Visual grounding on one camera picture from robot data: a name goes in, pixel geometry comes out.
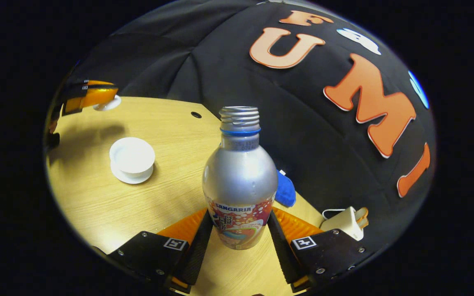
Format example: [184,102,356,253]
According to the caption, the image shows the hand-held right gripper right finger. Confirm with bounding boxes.
[267,207,373,293]

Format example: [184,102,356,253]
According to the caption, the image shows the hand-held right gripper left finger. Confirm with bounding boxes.
[107,208,214,293]

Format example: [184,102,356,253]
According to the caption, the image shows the white teacup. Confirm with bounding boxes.
[109,137,156,178]

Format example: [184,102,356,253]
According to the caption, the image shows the silver water bottle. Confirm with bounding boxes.
[202,106,279,250]

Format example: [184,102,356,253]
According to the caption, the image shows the blue towel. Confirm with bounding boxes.
[275,169,297,207]

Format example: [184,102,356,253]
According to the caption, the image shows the white toaster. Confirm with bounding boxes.
[320,206,364,241]

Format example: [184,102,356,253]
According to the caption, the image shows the white saucer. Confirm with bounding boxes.
[111,162,154,184]

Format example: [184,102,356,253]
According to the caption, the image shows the white toaster cable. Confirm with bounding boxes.
[322,208,346,220]

